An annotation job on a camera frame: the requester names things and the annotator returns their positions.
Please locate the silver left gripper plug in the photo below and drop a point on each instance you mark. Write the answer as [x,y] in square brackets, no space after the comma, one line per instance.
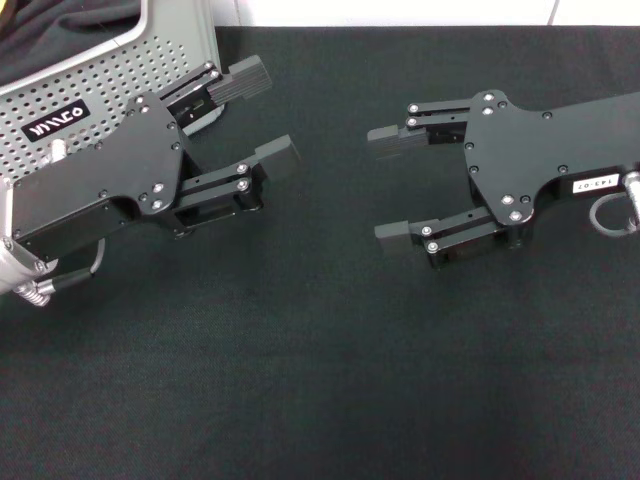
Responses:
[57,151]

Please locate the grey perforated storage box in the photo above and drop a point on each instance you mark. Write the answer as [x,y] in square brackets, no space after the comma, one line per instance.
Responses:
[115,75]

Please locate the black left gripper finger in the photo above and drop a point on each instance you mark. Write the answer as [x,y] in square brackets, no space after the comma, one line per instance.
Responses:
[277,155]
[240,80]

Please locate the black cloth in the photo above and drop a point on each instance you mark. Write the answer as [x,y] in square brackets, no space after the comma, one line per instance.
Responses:
[60,30]

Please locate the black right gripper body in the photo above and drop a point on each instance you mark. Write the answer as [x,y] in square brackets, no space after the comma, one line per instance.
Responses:
[525,150]

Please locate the black tablecloth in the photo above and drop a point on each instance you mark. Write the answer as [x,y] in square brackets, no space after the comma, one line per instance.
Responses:
[300,350]

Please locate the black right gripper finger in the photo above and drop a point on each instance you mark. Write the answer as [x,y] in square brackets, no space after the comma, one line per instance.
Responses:
[385,142]
[392,237]

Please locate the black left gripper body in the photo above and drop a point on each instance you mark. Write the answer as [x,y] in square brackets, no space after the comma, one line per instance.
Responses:
[100,170]

